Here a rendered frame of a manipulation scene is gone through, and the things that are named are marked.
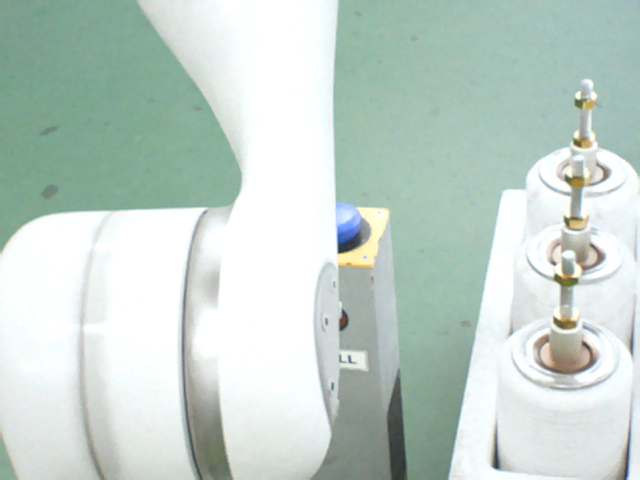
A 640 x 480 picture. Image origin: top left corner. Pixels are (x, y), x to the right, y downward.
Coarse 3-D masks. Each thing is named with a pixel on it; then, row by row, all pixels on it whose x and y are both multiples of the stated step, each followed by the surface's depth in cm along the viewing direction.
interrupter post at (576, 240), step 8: (568, 232) 94; (576, 232) 94; (584, 232) 94; (568, 240) 95; (576, 240) 94; (584, 240) 95; (568, 248) 95; (576, 248) 95; (584, 248) 95; (576, 256) 95; (584, 256) 96
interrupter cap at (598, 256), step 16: (544, 240) 98; (560, 240) 98; (592, 240) 98; (608, 240) 97; (528, 256) 96; (544, 256) 96; (560, 256) 97; (592, 256) 96; (608, 256) 96; (624, 256) 96; (544, 272) 95; (592, 272) 94; (608, 272) 94
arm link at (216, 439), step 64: (192, 0) 44; (256, 0) 43; (320, 0) 45; (192, 64) 46; (256, 64) 42; (320, 64) 44; (256, 128) 40; (320, 128) 42; (256, 192) 38; (320, 192) 40; (192, 256) 37; (256, 256) 36; (320, 256) 39; (192, 320) 36; (256, 320) 36; (320, 320) 38; (192, 384) 35; (256, 384) 35; (320, 384) 37; (192, 448) 36; (256, 448) 36; (320, 448) 38
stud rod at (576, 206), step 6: (576, 156) 92; (582, 156) 91; (576, 162) 91; (582, 162) 91; (576, 168) 91; (582, 168) 91; (576, 174) 92; (582, 174) 92; (576, 192) 93; (582, 192) 93; (576, 198) 93; (582, 198) 93; (570, 204) 94; (576, 204) 93; (582, 204) 94; (570, 210) 94; (576, 210) 94; (582, 210) 94; (576, 216) 94
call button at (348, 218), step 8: (336, 208) 91; (344, 208) 91; (352, 208) 91; (336, 216) 90; (344, 216) 90; (352, 216) 90; (360, 216) 90; (344, 224) 89; (352, 224) 89; (360, 224) 90; (344, 232) 89; (352, 232) 89; (344, 240) 90
